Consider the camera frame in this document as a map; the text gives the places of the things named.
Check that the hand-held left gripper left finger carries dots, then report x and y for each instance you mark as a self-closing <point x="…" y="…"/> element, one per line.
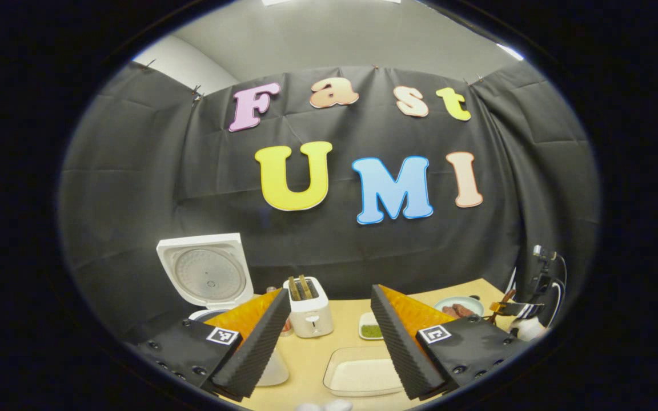
<point x="257" y="351"/>

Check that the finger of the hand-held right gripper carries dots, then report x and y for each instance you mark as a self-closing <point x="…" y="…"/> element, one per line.
<point x="520" y="309"/>

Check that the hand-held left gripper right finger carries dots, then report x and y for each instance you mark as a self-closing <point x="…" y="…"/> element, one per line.
<point x="397" y="348"/>

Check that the clear tray of rice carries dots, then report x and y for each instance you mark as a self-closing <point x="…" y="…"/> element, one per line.
<point x="357" y="374"/>

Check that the white rice cooker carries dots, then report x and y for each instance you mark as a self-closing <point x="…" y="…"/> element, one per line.
<point x="209" y="274"/>

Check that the white divided grain dish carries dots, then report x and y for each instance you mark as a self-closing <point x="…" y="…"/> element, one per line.
<point x="370" y="330"/>

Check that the clear plastic bottle red label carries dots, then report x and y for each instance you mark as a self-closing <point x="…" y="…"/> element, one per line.
<point x="287" y="326"/>

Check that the brown sausage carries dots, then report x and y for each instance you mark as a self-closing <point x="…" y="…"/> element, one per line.
<point x="467" y="310"/>
<point x="450" y="311"/>

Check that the white toaster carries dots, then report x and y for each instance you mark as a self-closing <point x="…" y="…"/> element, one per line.
<point x="315" y="319"/>

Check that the pale green plate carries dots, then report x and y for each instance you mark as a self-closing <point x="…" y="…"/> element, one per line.
<point x="449" y="301"/>

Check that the brown toast slice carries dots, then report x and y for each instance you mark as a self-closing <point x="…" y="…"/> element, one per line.
<point x="306" y="286"/>
<point x="293" y="289"/>

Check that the black backdrop cloth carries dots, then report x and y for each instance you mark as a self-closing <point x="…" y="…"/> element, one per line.
<point x="135" y="188"/>

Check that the ceiling light panel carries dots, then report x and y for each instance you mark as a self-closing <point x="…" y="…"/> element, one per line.
<point x="510" y="51"/>

